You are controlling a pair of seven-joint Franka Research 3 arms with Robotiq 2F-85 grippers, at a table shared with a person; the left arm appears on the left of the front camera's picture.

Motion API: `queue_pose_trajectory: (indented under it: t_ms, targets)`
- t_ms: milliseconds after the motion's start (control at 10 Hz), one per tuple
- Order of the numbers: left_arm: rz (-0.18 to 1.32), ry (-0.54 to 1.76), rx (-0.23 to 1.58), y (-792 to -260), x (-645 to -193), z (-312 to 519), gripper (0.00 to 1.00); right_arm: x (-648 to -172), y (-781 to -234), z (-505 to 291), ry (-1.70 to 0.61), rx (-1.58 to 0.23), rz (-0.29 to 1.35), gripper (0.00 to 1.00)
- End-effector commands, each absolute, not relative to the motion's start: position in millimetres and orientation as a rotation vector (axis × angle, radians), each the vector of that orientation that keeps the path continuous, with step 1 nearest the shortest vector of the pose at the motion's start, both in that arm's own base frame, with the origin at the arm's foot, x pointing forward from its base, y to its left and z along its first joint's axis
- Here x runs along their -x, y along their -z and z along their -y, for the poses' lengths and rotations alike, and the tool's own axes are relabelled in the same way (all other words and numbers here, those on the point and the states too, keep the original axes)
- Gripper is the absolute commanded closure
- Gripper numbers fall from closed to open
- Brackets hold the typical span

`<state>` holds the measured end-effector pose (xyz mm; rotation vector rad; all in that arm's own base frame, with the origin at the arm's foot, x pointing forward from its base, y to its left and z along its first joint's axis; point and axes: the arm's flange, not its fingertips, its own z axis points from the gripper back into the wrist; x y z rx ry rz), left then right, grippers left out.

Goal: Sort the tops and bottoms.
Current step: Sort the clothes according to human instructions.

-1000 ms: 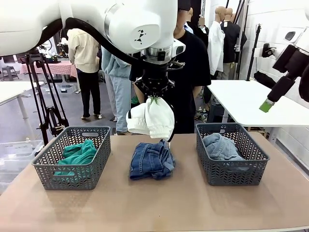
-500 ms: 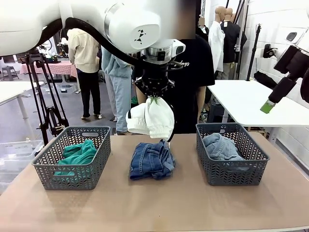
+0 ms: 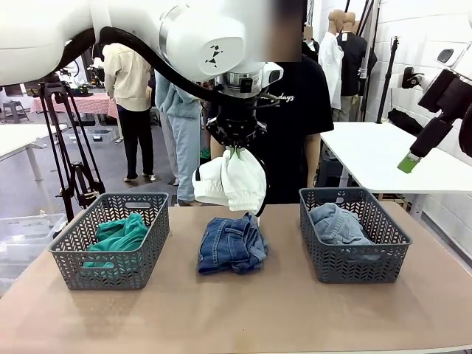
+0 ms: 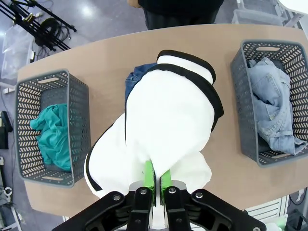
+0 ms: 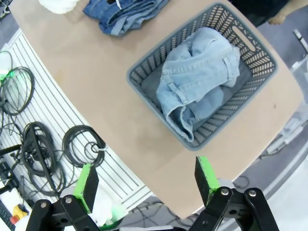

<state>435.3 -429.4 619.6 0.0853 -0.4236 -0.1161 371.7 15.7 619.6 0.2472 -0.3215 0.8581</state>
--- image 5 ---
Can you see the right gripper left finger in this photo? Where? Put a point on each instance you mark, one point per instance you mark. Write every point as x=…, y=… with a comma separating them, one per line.
x=87, y=187

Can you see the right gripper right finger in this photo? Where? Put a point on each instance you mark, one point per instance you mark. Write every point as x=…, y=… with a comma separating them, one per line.
x=204, y=178

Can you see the light blue denim shorts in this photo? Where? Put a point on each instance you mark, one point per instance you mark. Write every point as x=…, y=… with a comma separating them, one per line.
x=195, y=77

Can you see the dark blue denim shorts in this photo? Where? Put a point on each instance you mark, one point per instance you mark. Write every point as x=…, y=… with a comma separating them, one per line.
x=125, y=14

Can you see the white shorts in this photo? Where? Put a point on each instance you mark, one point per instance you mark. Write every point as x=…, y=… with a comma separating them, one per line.
x=57, y=6

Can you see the person's left hand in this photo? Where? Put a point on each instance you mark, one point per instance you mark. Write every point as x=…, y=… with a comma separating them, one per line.
x=278, y=18

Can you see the white crumpled cloth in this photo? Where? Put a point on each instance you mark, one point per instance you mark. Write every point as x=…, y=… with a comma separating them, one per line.
x=106, y=204

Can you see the yellow emergency stop button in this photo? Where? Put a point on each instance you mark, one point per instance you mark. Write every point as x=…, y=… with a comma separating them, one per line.
x=19, y=213

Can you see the grey plastic lattice basket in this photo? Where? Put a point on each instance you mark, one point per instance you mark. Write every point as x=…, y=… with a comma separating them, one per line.
x=260, y=62

